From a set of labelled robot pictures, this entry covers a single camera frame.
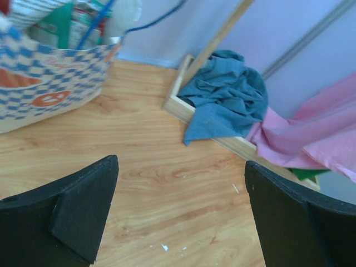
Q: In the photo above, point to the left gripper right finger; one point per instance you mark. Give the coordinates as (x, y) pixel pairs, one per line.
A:
(298, 226)

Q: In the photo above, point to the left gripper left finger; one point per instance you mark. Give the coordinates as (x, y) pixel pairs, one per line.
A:
(60, 223)

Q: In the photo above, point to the green tank top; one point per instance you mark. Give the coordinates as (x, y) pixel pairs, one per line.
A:
(303, 174)

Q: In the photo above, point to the pink shirt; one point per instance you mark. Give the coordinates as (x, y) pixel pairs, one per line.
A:
(321, 134)

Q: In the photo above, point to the blue checkered paper bag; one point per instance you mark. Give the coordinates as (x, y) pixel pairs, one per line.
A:
(39, 81)

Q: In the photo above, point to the blue crumpled cloth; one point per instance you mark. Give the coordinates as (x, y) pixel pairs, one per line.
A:
(228, 96)

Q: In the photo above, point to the wooden clothes rack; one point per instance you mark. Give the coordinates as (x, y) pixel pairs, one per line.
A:
(184, 112)

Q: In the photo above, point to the teal snack packet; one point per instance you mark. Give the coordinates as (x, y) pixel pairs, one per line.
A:
(64, 27)

